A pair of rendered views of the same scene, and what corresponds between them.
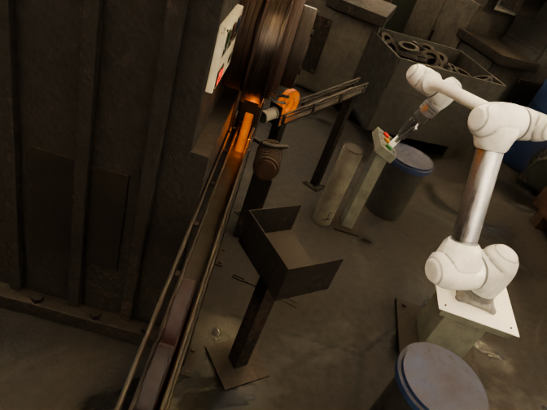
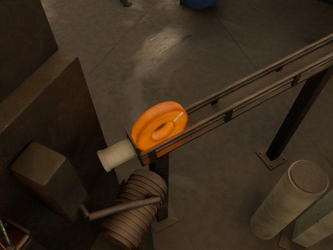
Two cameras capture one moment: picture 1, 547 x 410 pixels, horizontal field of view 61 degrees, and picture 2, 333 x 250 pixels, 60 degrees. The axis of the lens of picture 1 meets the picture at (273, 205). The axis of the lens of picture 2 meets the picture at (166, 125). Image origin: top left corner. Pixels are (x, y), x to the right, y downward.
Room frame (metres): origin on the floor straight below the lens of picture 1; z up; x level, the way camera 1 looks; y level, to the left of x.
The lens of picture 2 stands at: (1.76, -0.14, 1.33)
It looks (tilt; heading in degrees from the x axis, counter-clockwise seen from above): 55 degrees down; 32
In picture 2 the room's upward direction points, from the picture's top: straight up
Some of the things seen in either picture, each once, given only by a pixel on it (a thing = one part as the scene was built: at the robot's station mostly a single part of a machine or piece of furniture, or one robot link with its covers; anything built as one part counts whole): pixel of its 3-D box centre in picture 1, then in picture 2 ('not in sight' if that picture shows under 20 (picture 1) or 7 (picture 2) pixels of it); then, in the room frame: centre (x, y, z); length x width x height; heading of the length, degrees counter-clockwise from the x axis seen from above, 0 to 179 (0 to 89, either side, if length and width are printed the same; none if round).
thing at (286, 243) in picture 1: (263, 308); not in sight; (1.14, -0.09, 0.36); 0.26 x 0.20 x 0.72; 41
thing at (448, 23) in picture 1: (444, 42); not in sight; (5.88, -1.22, 0.55); 1.10 x 0.53 x 1.10; 26
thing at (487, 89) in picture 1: (414, 91); not in sight; (4.19, -0.84, 0.39); 1.03 x 0.83 x 0.77; 111
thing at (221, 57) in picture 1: (225, 46); not in sight; (1.27, 0.28, 1.15); 0.26 x 0.02 x 0.18; 6
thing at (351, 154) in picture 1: (336, 185); (281, 206); (2.32, -0.30, 0.26); 0.12 x 0.12 x 0.52
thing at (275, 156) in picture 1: (256, 191); (140, 226); (1.96, 0.10, 0.27); 0.22 x 0.13 x 0.53; 6
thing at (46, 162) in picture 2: (247, 119); (54, 184); (1.86, 0.24, 0.68); 0.11 x 0.08 x 0.24; 96
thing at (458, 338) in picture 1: (450, 322); not in sight; (1.66, -0.98, 0.16); 0.40 x 0.40 x 0.31; 1
